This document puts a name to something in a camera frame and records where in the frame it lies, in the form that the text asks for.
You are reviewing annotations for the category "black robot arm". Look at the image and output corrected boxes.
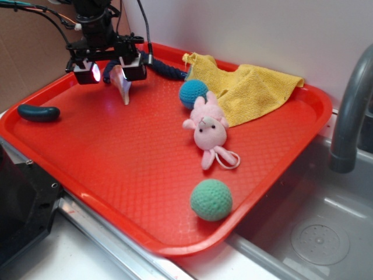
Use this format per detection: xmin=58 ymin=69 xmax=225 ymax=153
xmin=66 ymin=1 xmax=147 ymax=85

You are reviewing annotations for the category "black braided cable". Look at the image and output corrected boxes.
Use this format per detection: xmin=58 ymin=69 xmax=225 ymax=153
xmin=136 ymin=0 xmax=154 ymax=65

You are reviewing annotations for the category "brown cardboard panel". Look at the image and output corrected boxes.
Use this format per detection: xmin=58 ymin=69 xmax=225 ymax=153
xmin=0 ymin=0 xmax=134 ymax=113

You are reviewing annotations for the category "pink plush bunny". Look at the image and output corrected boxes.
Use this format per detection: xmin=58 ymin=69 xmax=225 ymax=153
xmin=182 ymin=91 xmax=241 ymax=170

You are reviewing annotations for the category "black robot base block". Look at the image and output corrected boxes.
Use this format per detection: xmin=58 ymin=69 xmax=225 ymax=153
xmin=1 ymin=148 xmax=62 ymax=268

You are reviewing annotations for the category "grey toy faucet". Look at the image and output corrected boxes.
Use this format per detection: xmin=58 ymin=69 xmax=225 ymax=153
xmin=329 ymin=45 xmax=372 ymax=173

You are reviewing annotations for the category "yellow knitted cloth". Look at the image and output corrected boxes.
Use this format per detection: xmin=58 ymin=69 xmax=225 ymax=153
xmin=182 ymin=52 xmax=304 ymax=127

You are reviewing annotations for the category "green crochet ball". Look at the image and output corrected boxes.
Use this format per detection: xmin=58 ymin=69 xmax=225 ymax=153
xmin=190 ymin=179 xmax=233 ymax=222

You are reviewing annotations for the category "red plastic tray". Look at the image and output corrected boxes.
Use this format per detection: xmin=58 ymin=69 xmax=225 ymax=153
xmin=0 ymin=41 xmax=333 ymax=258

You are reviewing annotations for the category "grey toy sink basin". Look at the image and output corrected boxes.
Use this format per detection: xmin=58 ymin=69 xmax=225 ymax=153
xmin=229 ymin=136 xmax=372 ymax=279

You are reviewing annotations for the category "blue crochet ball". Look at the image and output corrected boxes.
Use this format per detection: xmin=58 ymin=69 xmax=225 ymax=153
xmin=179 ymin=79 xmax=208 ymax=110

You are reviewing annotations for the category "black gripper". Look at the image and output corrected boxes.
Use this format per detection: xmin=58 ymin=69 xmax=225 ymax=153
xmin=65 ymin=22 xmax=147 ymax=85

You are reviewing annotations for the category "tan conch shell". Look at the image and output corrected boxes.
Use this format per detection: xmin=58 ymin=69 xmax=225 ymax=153
xmin=110 ymin=65 xmax=132 ymax=105

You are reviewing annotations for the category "black wire bundle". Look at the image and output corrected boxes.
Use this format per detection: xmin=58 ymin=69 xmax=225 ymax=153
xmin=0 ymin=0 xmax=82 ymax=44

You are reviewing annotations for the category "dark green toy cucumber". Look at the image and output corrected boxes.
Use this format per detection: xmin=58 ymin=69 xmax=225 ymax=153
xmin=17 ymin=104 xmax=61 ymax=123

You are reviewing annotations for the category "dark blue braided rope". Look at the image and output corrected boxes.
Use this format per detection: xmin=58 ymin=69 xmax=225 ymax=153
xmin=102 ymin=50 xmax=190 ymax=85

